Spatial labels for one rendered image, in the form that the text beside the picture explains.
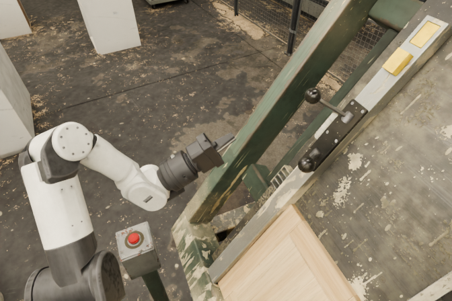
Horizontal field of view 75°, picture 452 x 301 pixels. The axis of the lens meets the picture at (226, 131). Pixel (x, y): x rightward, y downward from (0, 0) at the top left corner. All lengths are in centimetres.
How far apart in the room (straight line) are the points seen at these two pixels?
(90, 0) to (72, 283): 367
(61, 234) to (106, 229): 171
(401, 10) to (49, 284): 98
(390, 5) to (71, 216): 89
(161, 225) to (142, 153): 75
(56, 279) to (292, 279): 55
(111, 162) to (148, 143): 208
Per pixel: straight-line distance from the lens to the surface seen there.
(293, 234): 85
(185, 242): 120
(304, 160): 66
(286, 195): 84
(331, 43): 90
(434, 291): 66
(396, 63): 73
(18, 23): 539
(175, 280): 208
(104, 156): 71
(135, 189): 74
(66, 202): 64
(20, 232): 262
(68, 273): 67
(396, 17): 89
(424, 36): 76
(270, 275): 93
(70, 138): 64
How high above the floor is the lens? 193
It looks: 43 degrees down
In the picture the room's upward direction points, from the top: straight up
